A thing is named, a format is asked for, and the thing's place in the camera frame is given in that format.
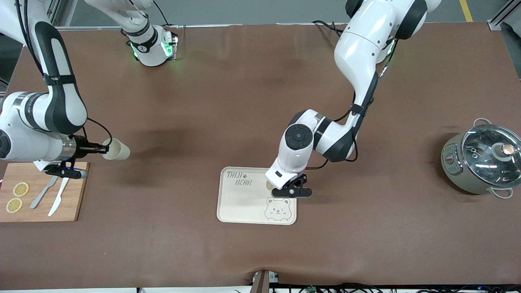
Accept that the grey plastic knife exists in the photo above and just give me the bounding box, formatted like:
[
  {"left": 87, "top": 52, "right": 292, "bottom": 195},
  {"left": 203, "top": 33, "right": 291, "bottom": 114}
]
[{"left": 29, "top": 175, "right": 59, "bottom": 210}]

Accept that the bamboo cutting board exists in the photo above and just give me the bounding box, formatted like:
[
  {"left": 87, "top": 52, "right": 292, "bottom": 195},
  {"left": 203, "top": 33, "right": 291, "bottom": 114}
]
[{"left": 0, "top": 162, "right": 90, "bottom": 223}]

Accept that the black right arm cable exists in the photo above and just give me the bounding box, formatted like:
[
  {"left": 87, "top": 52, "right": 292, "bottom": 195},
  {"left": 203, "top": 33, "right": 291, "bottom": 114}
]
[{"left": 83, "top": 117, "right": 113, "bottom": 153}]

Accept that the brown table cover mat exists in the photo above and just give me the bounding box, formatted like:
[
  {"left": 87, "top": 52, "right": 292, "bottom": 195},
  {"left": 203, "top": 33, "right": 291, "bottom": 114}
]
[{"left": 0, "top": 22, "right": 521, "bottom": 290}]

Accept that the glass pot lid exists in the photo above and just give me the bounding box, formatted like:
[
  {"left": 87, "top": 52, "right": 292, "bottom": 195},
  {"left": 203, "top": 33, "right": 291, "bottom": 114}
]
[{"left": 461, "top": 124, "right": 521, "bottom": 188}]

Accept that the white plastic knife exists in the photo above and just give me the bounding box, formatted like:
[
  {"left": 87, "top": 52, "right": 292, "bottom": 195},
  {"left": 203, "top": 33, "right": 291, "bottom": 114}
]
[{"left": 48, "top": 177, "right": 70, "bottom": 217}]

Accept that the cream bear print tray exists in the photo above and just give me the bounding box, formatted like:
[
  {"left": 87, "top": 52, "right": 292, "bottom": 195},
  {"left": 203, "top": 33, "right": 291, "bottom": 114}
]
[{"left": 217, "top": 166, "right": 298, "bottom": 225}]

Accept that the grey-green cooking pot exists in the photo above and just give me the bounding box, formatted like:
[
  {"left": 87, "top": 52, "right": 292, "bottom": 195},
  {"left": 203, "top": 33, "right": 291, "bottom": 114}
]
[{"left": 441, "top": 118, "right": 514, "bottom": 199}]

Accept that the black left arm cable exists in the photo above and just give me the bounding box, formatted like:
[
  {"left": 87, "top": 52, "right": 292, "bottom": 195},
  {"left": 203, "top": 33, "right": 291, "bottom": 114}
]
[{"left": 309, "top": 39, "right": 393, "bottom": 169}]

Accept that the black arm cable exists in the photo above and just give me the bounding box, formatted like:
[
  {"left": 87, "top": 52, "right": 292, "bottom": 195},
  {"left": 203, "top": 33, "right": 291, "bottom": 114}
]
[
  {"left": 83, "top": 117, "right": 113, "bottom": 153},
  {"left": 309, "top": 39, "right": 393, "bottom": 169}
]

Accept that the black base power cable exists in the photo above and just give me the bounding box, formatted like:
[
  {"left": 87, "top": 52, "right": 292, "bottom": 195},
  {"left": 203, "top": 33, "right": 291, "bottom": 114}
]
[
  {"left": 313, "top": 20, "right": 346, "bottom": 37},
  {"left": 153, "top": 0, "right": 171, "bottom": 27}
]

